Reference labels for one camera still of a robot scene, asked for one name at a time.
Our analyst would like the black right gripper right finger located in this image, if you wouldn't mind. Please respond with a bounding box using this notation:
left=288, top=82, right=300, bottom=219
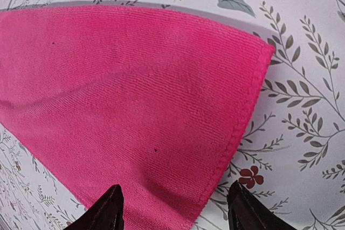
left=227, top=181, right=293, bottom=230

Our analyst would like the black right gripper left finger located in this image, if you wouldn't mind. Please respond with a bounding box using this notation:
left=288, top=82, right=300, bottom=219
left=65, top=185, right=125, bottom=230

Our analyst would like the pink towel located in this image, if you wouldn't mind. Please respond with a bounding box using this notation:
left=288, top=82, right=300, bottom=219
left=1, top=5, right=274, bottom=229

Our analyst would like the floral tablecloth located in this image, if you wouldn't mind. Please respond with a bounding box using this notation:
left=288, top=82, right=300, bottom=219
left=1, top=0, right=344, bottom=229

